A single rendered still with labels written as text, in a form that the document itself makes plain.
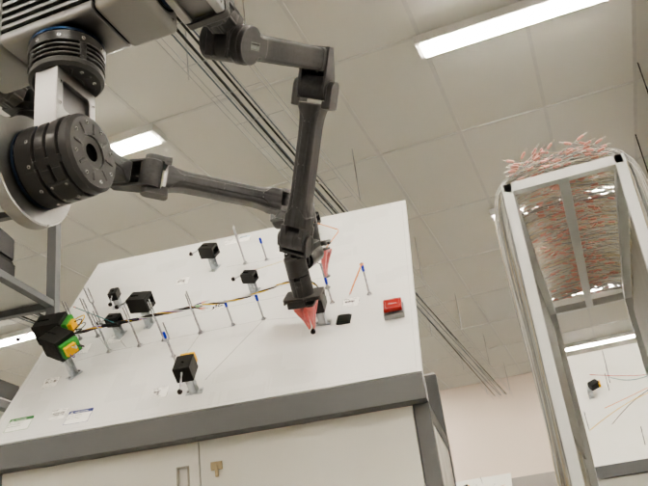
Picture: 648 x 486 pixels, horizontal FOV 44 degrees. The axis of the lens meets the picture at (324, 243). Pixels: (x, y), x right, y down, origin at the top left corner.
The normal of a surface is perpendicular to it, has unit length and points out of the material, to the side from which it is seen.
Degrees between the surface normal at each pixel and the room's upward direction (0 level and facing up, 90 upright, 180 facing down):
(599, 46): 180
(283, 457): 90
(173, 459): 90
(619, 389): 50
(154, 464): 90
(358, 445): 90
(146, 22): 180
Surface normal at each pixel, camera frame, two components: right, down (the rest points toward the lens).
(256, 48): 0.87, 0.22
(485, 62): 0.12, 0.91
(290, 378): -0.25, -0.87
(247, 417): -0.22, -0.37
